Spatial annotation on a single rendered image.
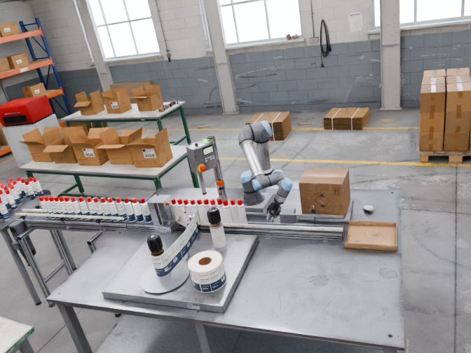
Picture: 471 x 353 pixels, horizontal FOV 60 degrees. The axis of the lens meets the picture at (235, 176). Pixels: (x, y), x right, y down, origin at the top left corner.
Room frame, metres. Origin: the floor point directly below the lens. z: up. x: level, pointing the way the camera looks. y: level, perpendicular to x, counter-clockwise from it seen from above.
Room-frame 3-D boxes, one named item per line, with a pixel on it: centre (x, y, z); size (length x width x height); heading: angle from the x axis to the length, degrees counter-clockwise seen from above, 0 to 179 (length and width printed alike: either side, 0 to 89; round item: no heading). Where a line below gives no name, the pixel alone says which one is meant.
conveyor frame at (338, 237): (2.55, 0.13, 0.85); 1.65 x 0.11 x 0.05; 66
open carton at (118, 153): (4.58, 1.19, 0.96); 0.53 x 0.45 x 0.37; 152
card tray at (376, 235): (2.15, -0.78, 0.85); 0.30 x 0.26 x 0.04; 66
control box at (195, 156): (2.67, 0.20, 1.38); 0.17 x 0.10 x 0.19; 121
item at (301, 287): (2.41, 0.06, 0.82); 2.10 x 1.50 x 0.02; 66
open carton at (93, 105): (7.46, 2.32, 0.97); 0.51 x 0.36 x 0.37; 153
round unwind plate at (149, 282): (2.07, 0.54, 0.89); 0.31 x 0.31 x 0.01
